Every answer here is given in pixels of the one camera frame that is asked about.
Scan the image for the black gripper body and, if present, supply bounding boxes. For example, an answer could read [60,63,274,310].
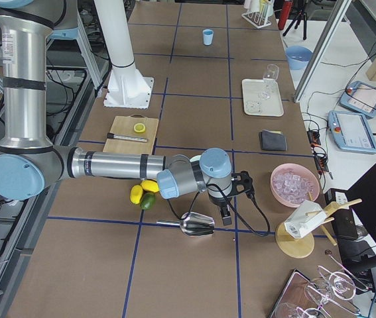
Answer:
[207,170,253,207]

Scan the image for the metal ice scoop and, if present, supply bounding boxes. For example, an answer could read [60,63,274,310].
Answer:
[156,212,215,237]

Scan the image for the light blue plastic cup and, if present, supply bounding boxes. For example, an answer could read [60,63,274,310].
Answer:
[202,28,214,46]

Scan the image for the mint green bowl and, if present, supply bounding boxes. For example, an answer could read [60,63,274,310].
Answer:
[190,154,201,162]

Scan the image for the pink bowl of ice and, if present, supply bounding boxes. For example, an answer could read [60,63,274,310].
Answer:
[270,163,320,207]

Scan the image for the blue bowl with fork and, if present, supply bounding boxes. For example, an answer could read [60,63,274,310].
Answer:
[285,46,313,70]

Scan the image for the grey folded cloth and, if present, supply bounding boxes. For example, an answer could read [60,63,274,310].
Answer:
[259,130,287,151]

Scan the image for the green lime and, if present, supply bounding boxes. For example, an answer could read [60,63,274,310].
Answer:
[139,192,156,210]

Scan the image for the large yellow lemon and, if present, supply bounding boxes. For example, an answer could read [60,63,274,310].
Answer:
[141,180,159,193]

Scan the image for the orange black usb hub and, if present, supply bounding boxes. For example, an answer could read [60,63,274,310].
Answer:
[307,129,329,174]

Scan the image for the wooden cup stand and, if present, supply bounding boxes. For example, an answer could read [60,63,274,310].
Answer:
[275,199,362,258]

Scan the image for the cream bear tray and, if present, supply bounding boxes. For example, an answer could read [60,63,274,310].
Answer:
[241,79,284,117]

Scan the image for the small yellow lemon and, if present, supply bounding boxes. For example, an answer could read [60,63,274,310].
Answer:
[129,185,144,205]

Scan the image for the lemon half slice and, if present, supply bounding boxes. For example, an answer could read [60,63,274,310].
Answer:
[133,123,146,134]

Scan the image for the clear wine glass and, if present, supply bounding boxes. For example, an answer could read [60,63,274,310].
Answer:
[259,64,279,100]

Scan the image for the near blue teach pendant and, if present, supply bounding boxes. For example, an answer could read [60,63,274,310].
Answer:
[328,111,376,154]

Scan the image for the blue teach pendant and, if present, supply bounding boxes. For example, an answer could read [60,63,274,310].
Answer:
[340,81,376,119]
[328,111,376,154]

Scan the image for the wooden cutting board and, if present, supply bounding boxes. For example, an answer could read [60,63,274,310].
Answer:
[103,115,159,154]

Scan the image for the upside-down wine glasses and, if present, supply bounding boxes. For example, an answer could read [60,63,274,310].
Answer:
[269,266,369,317]

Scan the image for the steel rod black cap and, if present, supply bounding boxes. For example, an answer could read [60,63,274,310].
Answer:
[107,132,148,143]

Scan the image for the black laptop monitor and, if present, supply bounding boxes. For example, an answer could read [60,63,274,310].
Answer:
[333,163,376,274]

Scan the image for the far blue teach pendant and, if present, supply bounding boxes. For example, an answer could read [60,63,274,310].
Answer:
[340,81,376,119]

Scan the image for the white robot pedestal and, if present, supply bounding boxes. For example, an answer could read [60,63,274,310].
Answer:
[94,0,154,109]

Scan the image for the white wire cup rack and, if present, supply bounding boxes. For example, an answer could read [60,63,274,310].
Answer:
[241,0,274,29]

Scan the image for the black camera tripod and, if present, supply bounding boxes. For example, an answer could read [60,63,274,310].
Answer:
[282,0,308,40]

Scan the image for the aluminium frame post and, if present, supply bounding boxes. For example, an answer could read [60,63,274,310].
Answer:
[293,0,352,103]

